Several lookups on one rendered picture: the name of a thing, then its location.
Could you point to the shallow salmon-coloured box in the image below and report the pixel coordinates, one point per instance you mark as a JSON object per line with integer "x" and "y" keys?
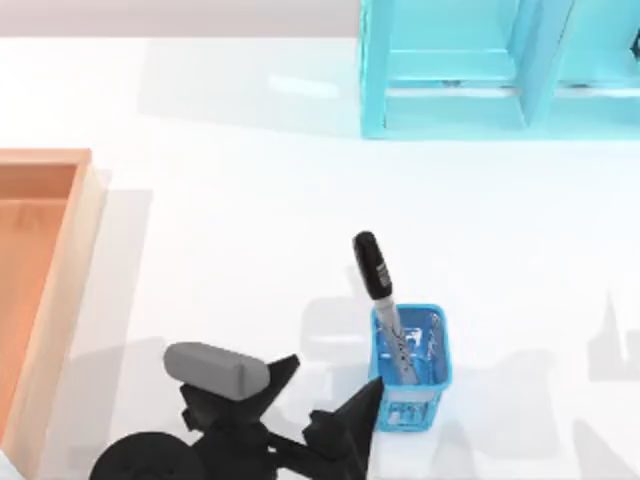
{"x": 30, "y": 240}

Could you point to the black and grey marker pen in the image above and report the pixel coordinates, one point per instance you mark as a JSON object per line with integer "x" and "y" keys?
{"x": 372, "y": 265}

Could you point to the blue pierced basket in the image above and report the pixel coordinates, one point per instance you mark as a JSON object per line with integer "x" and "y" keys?
{"x": 440, "y": 360}

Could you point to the light blue rack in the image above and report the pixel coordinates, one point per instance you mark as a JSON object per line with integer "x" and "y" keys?
{"x": 450, "y": 65}

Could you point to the pale grey rounded box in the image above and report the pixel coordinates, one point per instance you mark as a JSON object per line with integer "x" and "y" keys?
{"x": 215, "y": 367}

